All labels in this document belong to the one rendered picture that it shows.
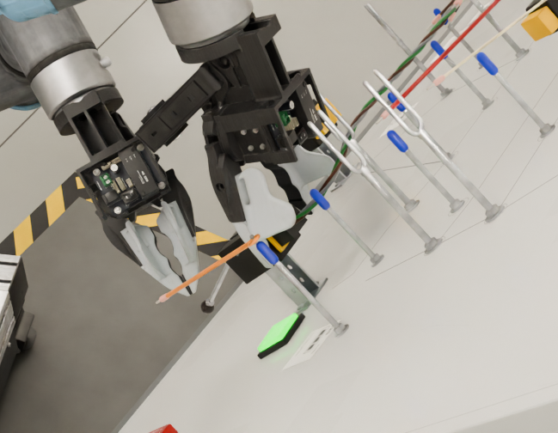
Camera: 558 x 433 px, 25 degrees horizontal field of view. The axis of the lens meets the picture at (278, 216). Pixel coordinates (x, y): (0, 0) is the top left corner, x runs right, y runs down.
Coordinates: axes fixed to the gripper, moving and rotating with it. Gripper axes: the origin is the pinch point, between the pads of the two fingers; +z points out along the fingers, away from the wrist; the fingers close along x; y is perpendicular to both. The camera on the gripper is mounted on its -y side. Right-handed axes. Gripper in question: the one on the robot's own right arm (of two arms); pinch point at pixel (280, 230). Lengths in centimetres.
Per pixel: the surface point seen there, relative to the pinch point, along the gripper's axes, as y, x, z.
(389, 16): -91, 197, 57
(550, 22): 24.7, 13.6, -9.9
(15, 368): -120, 59, 62
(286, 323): 1.0, -5.9, 6.1
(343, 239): -1.8, 11.3, 8.5
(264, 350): -0.9, -7.9, 7.5
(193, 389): -13.5, -5.4, 14.0
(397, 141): 15.0, -0.3, -7.7
